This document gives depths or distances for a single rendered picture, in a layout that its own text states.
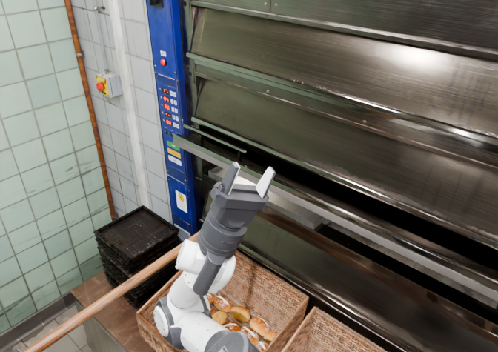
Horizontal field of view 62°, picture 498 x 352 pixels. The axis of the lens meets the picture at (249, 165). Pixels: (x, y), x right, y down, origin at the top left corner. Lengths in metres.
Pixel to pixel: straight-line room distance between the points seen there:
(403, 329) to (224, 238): 0.89
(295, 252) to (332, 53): 0.80
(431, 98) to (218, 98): 0.80
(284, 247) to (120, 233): 0.79
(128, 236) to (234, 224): 1.22
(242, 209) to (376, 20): 0.63
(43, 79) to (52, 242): 0.96
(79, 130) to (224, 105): 1.13
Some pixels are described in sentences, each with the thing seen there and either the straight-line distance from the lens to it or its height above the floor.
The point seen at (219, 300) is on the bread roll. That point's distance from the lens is 2.01.
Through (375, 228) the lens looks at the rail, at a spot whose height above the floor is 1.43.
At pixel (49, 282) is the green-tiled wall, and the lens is 2.88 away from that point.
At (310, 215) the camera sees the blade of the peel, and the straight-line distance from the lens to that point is 1.60.
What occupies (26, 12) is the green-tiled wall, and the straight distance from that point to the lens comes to 2.27.
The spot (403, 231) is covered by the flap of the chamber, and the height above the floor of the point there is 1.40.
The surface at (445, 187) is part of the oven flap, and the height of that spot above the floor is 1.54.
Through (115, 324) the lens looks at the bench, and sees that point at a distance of 2.09.
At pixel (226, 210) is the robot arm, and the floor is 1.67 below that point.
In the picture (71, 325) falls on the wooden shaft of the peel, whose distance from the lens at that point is 1.31.
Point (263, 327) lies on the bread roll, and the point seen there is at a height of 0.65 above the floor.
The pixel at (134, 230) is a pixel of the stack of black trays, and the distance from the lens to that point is 2.04.
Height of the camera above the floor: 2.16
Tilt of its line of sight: 31 degrees down
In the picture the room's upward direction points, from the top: straight up
